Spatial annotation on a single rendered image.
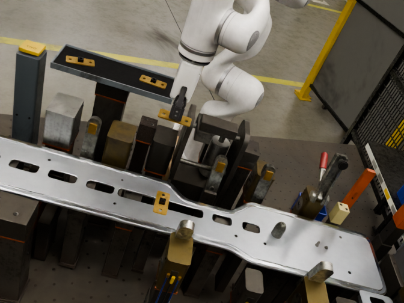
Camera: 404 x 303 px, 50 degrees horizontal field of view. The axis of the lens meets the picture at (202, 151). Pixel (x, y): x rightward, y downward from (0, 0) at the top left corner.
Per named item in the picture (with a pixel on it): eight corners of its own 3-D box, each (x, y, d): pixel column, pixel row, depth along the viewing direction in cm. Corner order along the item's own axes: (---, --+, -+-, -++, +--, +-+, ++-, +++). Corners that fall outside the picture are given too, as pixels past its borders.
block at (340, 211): (288, 278, 151) (339, 209, 130) (287, 270, 154) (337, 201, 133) (297, 281, 152) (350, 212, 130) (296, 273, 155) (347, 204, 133)
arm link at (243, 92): (206, 107, 169) (229, 55, 154) (246, 131, 166) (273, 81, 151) (192, 119, 159) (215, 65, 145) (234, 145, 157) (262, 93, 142)
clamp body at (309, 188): (263, 267, 152) (308, 199, 131) (261, 246, 160) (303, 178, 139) (280, 272, 153) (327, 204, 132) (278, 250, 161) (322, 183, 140)
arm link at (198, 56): (184, 29, 99) (181, 41, 100) (177, 44, 92) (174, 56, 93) (219, 41, 99) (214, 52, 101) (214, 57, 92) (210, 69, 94)
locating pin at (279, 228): (269, 240, 122) (278, 225, 118) (268, 232, 125) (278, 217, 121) (279, 243, 122) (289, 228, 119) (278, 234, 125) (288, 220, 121)
